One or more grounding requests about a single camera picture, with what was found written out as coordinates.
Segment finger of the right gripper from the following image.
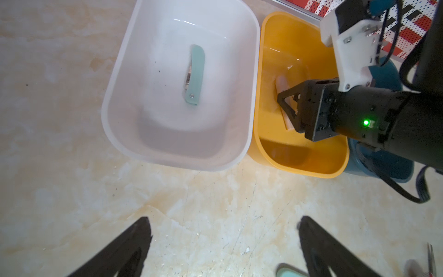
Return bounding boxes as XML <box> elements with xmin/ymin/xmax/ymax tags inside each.
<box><xmin>278</xmin><ymin>83</ymin><xmax>306</xmax><ymax>133</ymax></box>

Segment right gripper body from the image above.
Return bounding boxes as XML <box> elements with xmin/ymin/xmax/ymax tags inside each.
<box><xmin>302</xmin><ymin>79</ymin><xmax>340</xmax><ymax>142</ymax></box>

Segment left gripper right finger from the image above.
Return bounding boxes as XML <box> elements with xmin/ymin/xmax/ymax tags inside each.
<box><xmin>298</xmin><ymin>216</ymin><xmax>379</xmax><ymax>277</ymax></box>

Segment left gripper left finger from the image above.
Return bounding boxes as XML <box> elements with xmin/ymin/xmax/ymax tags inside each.
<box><xmin>70</xmin><ymin>217</ymin><xmax>152</xmax><ymax>277</ymax></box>

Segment pink knife top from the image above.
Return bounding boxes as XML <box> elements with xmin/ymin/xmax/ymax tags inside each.
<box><xmin>275</xmin><ymin>75</ymin><xmax>297</xmax><ymax>130</ymax></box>

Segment mint knife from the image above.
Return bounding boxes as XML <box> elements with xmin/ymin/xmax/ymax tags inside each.
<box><xmin>185</xmin><ymin>45</ymin><xmax>205</xmax><ymax>105</ymax></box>
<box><xmin>275</xmin><ymin>263</ymin><xmax>309</xmax><ymax>277</ymax></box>

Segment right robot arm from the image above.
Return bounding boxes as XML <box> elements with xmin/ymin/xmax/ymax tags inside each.
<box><xmin>278</xmin><ymin>1</ymin><xmax>443</xmax><ymax>173</ymax></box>

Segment dark teal storage box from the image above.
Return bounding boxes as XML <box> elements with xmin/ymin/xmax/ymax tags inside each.
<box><xmin>344</xmin><ymin>61</ymin><xmax>414</xmax><ymax>183</ymax></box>

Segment yellow storage box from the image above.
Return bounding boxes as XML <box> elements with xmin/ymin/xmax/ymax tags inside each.
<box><xmin>248</xmin><ymin>12</ymin><xmax>350</xmax><ymax>178</ymax></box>

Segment white storage box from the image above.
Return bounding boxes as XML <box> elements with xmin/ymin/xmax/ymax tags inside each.
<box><xmin>102</xmin><ymin>1</ymin><xmax>260</xmax><ymax>172</ymax></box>

